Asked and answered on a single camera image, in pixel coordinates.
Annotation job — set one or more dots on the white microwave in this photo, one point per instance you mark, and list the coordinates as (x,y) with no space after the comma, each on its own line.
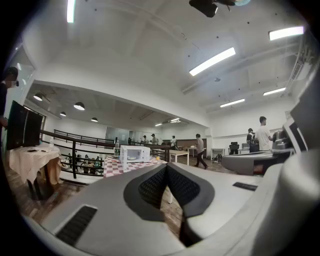
(142,152)

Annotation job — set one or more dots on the long ceiling light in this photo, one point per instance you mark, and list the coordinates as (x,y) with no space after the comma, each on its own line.
(274,91)
(71,11)
(232,103)
(212,61)
(286,33)

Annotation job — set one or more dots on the white noodle plate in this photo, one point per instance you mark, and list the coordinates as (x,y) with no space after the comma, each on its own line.
(127,158)

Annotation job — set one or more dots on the red checkered tablecloth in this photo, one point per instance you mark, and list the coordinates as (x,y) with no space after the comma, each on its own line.
(112,170)

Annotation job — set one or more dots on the black head-worn camera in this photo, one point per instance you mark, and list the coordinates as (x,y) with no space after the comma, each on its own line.
(205,7)

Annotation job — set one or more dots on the large black screen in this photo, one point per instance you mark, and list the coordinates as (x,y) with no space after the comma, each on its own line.
(17,125)

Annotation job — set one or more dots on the white desk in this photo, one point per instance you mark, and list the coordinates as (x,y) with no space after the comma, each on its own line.
(217,149)
(191,148)

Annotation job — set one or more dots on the plate of red food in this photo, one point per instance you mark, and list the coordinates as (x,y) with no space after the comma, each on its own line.
(114,161)

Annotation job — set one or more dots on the black office chair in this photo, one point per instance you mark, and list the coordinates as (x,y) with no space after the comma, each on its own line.
(234,147)

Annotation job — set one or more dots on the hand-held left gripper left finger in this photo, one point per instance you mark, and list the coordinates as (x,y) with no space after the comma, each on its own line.
(112,200)

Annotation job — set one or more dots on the clear plastic water bottle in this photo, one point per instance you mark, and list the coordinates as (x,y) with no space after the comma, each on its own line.
(117,150)

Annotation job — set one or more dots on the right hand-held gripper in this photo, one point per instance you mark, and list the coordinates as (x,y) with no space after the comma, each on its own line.
(300,135)

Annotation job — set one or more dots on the black phone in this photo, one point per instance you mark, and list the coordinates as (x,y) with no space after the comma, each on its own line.
(31,150)

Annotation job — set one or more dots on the black railing with wooden handrail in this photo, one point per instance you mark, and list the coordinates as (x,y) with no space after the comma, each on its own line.
(74,160)

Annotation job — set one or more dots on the black pedestal table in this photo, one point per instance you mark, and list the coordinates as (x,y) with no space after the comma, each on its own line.
(37,185)

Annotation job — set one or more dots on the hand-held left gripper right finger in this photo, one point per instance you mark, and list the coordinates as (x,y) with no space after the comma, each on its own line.
(225,195)

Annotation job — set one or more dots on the black dome pendant lamp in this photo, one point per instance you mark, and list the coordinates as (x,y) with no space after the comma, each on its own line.
(79,106)
(94,119)
(38,97)
(63,114)

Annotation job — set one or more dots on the black metal railing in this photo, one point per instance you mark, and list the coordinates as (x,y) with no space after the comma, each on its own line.
(82,136)

